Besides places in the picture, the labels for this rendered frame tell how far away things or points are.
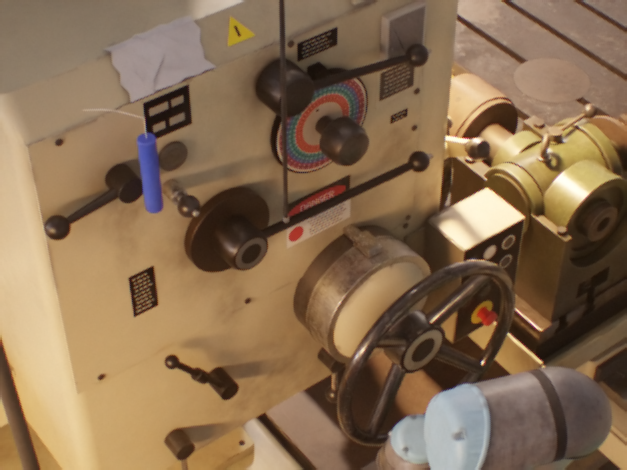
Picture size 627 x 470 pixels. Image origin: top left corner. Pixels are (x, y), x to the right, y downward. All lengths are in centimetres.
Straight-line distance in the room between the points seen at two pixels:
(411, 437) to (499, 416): 40
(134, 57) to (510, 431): 69
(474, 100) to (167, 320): 94
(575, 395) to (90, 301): 72
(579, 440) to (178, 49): 73
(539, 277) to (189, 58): 106
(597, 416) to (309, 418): 137
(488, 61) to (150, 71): 168
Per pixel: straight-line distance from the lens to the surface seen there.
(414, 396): 292
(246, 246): 185
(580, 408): 155
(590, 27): 343
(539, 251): 249
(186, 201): 175
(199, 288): 196
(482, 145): 217
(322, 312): 207
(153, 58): 170
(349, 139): 183
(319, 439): 282
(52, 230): 168
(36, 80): 166
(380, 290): 207
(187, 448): 216
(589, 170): 248
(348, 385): 195
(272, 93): 175
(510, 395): 153
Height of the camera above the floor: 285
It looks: 43 degrees down
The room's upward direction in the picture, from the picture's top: straight up
